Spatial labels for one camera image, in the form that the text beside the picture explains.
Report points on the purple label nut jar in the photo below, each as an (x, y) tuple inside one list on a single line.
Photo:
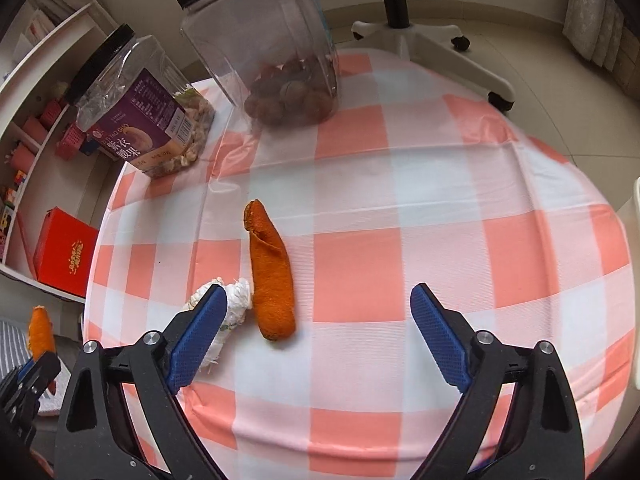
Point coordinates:
[(132, 100)]

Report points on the red gift box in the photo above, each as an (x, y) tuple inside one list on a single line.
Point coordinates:
[(64, 252)]

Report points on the small orange peel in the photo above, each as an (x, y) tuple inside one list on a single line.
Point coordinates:
[(40, 338)]

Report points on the red white checkered tablecloth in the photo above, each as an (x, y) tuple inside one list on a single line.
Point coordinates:
[(414, 180)]

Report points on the white trash bin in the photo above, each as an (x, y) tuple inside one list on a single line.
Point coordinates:
[(629, 214)]

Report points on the clear jar with nuts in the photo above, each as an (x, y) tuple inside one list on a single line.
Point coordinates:
[(274, 59)]

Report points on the long orange peel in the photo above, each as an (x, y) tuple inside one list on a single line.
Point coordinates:
[(273, 296)]

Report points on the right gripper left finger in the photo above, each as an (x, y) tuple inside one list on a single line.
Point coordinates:
[(96, 437)]

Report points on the white wall bookshelf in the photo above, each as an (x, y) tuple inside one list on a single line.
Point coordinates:
[(43, 45)]

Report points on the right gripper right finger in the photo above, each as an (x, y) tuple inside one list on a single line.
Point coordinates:
[(541, 437)]

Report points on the grey mesh office chair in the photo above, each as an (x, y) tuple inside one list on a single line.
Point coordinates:
[(441, 48)]

